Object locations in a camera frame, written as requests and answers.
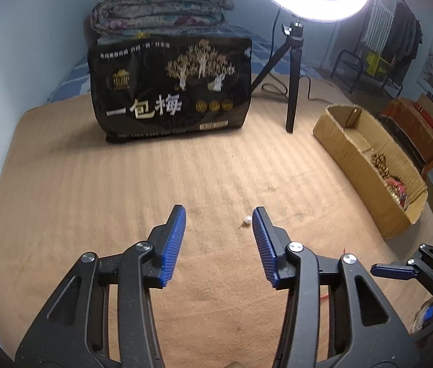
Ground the yellow box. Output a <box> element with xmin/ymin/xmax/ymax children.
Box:
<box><xmin>366</xmin><ymin>52</ymin><xmax>391</xmax><ymax>79</ymax></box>

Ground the black metal rack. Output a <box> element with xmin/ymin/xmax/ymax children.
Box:
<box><xmin>330</xmin><ymin>49</ymin><xmax>403</xmax><ymax>98</ymax></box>

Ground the orange wooden furniture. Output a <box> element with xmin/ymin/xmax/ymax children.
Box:
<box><xmin>377</xmin><ymin>92</ymin><xmax>433</xmax><ymax>179</ymax></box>

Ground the red leather strap watch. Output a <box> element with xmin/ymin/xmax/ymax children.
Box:
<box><xmin>384</xmin><ymin>177</ymin><xmax>409</xmax><ymax>210</ymax></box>

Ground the black plum snack bag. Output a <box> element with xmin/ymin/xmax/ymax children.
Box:
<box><xmin>88</xmin><ymin>36</ymin><xmax>252</xmax><ymax>143</ymax></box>

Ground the brown wooden bead mala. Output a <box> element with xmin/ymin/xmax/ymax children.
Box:
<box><xmin>371</xmin><ymin>153</ymin><xmax>396</xmax><ymax>179</ymax></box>

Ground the black light cable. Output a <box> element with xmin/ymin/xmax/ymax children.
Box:
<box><xmin>260</xmin><ymin>6</ymin><xmax>352</xmax><ymax>105</ymax></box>

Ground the brown cardboard box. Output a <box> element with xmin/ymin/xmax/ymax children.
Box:
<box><xmin>313</xmin><ymin>105</ymin><xmax>428</xmax><ymax>239</ymax></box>

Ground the folded floral quilt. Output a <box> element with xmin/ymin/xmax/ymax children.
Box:
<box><xmin>83</xmin><ymin>0</ymin><xmax>235</xmax><ymax>47</ymax></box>

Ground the white pearl earring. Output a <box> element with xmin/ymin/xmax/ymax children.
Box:
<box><xmin>240</xmin><ymin>216</ymin><xmax>252</xmax><ymax>228</ymax></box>

